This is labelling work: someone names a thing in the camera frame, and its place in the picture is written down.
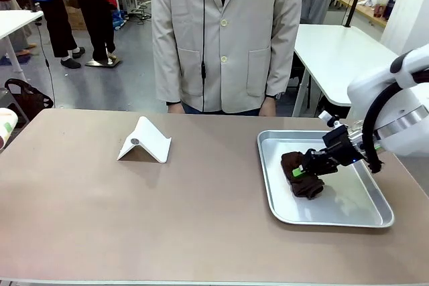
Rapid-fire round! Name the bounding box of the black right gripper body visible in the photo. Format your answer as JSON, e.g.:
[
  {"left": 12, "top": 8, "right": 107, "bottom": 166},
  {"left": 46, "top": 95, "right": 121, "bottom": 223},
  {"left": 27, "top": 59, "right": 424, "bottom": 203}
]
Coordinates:
[{"left": 322, "top": 124, "right": 357, "bottom": 167}]

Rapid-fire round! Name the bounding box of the dark bottle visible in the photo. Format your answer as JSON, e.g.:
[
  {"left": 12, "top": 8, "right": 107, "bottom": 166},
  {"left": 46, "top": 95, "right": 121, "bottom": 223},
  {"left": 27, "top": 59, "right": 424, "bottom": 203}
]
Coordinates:
[{"left": 381, "top": 0, "right": 398, "bottom": 21}]

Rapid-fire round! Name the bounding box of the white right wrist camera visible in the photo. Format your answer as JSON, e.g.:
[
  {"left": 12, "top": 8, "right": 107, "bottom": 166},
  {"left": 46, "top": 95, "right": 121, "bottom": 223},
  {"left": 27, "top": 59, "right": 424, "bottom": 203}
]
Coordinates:
[{"left": 318, "top": 111, "right": 341, "bottom": 130}]

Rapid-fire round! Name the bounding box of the dark brown cloth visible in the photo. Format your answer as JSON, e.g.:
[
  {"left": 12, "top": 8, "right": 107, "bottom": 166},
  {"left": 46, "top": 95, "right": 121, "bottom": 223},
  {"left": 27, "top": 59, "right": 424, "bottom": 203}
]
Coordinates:
[{"left": 280, "top": 151, "right": 326, "bottom": 202}]

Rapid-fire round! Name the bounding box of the blue plastic bag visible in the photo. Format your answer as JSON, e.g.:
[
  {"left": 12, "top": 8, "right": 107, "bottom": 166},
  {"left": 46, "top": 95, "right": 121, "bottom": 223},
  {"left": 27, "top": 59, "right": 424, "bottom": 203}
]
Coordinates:
[{"left": 111, "top": 9, "right": 128, "bottom": 31}]

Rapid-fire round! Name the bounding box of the person right hand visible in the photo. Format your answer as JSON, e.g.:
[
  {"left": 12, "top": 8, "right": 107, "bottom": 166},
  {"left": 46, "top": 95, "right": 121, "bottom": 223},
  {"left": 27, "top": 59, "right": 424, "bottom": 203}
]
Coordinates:
[{"left": 166, "top": 100, "right": 185, "bottom": 115}]

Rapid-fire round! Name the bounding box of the white folded stand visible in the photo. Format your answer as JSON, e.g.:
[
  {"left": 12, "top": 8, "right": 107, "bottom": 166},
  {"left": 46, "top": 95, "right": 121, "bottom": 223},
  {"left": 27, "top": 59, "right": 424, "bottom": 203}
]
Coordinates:
[{"left": 116, "top": 115, "right": 172, "bottom": 164}]

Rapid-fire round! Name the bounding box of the black lanyard cable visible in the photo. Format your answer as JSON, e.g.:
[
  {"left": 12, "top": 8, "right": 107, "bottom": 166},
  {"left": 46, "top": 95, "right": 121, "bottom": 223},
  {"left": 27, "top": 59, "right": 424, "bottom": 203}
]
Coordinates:
[{"left": 200, "top": 0, "right": 209, "bottom": 113}]

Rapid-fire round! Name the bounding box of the person in blue shirt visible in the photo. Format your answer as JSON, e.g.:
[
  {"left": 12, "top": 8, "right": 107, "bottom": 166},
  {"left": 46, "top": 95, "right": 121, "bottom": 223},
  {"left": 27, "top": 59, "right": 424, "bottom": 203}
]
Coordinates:
[{"left": 33, "top": 0, "right": 86, "bottom": 70}]

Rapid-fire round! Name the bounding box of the person in red apron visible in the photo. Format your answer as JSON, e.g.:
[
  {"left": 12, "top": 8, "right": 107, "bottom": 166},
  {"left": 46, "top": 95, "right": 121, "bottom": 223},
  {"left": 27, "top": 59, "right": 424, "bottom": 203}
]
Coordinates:
[{"left": 71, "top": 0, "right": 119, "bottom": 63}]

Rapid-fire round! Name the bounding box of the large white table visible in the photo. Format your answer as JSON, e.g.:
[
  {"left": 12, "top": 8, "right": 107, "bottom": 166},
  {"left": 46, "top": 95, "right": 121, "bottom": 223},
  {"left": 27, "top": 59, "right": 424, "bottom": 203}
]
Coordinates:
[{"left": 292, "top": 23, "right": 400, "bottom": 118}]

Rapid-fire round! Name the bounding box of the thin black floor cable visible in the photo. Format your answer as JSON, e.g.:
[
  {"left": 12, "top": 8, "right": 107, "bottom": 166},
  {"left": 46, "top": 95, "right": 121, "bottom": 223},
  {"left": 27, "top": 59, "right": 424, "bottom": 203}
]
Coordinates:
[{"left": 34, "top": 22, "right": 56, "bottom": 100}]

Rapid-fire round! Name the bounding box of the wooden workbench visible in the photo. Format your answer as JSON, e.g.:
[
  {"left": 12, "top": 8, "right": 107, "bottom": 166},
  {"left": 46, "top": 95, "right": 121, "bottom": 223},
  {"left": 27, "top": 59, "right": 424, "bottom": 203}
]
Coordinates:
[{"left": 336, "top": 0, "right": 388, "bottom": 27}]

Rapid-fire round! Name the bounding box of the person left hand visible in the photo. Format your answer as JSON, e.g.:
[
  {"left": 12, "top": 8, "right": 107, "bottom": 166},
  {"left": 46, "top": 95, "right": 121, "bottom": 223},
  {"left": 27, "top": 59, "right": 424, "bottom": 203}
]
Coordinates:
[{"left": 258, "top": 95, "right": 278, "bottom": 117}]

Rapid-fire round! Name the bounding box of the person in beige jacket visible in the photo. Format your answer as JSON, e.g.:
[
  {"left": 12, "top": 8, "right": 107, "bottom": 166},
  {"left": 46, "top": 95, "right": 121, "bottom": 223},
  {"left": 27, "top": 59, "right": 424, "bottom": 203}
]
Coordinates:
[{"left": 151, "top": 0, "right": 304, "bottom": 116}]

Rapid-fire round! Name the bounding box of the white side table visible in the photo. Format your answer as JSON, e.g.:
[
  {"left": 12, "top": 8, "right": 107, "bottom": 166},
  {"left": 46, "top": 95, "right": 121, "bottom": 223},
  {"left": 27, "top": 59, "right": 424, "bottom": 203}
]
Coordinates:
[{"left": 0, "top": 9, "right": 45, "bottom": 74}]

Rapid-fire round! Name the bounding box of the black right camera mount bracket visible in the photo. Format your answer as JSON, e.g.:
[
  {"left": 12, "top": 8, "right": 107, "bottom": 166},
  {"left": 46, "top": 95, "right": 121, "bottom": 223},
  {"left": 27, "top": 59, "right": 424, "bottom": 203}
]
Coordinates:
[{"left": 326, "top": 116, "right": 350, "bottom": 133}]

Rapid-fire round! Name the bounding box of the pink handled white lint roller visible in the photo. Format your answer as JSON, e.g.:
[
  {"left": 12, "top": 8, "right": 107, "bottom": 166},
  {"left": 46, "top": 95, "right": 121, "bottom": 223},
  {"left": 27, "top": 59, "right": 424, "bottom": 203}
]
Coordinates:
[{"left": 0, "top": 107, "right": 19, "bottom": 155}]

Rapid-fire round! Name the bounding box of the silver metal tray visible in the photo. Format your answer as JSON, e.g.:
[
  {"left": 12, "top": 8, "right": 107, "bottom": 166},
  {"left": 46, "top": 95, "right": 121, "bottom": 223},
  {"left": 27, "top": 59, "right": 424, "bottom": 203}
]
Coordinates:
[{"left": 257, "top": 129, "right": 396, "bottom": 228}]

